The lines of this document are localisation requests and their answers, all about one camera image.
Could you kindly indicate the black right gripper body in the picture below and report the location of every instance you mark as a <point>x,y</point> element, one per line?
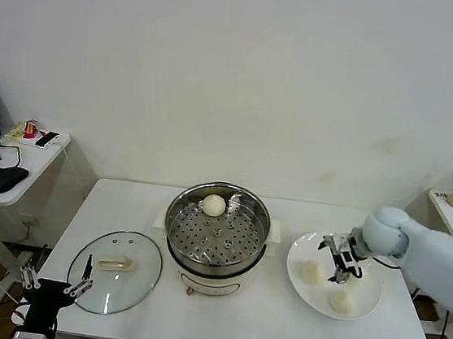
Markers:
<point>349,259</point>

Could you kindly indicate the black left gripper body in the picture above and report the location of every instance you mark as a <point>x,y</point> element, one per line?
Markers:
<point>46,292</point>

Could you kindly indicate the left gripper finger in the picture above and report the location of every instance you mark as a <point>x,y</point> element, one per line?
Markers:
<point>81,284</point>
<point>30,276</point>

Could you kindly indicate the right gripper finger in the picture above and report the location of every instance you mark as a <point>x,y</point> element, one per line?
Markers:
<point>329,242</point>
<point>341,274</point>

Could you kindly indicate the white steamed baozi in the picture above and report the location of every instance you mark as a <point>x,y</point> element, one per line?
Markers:
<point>213,205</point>
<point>343,303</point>
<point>313,272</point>
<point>359,279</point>

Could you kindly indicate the round glass pot lid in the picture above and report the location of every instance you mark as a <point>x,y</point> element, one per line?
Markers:
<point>131,285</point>

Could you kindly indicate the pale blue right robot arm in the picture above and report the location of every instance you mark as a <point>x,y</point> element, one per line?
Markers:
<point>425,257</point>

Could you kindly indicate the perforated steel steamer basket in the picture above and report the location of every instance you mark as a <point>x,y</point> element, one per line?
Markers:
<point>218,238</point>

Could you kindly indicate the large white plate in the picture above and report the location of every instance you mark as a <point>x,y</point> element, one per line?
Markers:
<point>309,301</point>

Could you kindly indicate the black computer mouse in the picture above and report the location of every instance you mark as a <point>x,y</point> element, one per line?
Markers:
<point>8,179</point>

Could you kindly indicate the white laptop side table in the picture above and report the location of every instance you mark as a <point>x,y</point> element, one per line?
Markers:
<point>43,165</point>

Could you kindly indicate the cream electric pot base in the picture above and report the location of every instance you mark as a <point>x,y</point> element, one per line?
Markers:
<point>213,282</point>

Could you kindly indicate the black and white device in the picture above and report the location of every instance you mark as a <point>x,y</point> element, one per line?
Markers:
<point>46,139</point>

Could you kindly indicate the yellow snack packet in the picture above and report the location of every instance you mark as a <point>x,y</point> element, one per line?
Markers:
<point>17,131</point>

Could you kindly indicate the red snack packet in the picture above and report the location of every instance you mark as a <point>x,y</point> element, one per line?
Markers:
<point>30,128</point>

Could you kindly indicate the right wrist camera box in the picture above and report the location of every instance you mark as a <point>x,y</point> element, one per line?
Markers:
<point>342,246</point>

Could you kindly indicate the white wall socket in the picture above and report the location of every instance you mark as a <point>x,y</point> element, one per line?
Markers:
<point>27,220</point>

